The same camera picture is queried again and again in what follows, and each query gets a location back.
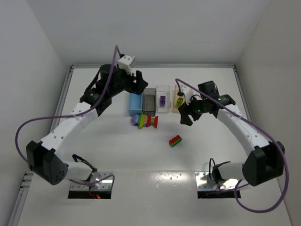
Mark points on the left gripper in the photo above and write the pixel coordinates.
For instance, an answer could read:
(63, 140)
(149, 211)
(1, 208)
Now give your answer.
(132, 81)

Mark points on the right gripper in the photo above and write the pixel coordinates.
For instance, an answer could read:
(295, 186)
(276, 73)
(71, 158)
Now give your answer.
(190, 109)

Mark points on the lime green lego brick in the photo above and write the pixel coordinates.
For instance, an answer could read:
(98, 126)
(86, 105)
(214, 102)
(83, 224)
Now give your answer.
(179, 102)

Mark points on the purple lego brick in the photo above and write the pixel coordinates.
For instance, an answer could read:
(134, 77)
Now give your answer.
(162, 101)

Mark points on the red and green lego block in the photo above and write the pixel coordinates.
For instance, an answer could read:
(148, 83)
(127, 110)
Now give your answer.
(175, 140)

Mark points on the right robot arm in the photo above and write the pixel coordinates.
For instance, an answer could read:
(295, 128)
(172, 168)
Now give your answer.
(264, 158)

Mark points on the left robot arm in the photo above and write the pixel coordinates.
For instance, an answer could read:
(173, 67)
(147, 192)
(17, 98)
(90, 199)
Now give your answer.
(44, 157)

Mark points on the amber container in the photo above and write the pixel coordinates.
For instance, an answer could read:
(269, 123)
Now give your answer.
(176, 96)

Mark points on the dark grey container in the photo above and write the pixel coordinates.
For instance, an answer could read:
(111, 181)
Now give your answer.
(149, 102)

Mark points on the blue container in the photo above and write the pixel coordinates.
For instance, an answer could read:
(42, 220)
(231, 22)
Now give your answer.
(135, 104)

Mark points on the clear container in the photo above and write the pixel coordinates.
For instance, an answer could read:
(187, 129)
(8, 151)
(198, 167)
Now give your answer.
(163, 90)

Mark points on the red green red lego stack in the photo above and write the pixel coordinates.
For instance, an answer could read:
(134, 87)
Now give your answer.
(152, 121)

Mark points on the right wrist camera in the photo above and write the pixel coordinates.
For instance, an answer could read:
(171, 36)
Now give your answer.
(186, 93)

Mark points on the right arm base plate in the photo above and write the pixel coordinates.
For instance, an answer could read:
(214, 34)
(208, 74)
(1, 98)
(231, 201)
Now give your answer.
(205, 184)

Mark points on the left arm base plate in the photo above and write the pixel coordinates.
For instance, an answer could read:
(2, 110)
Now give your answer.
(98, 182)

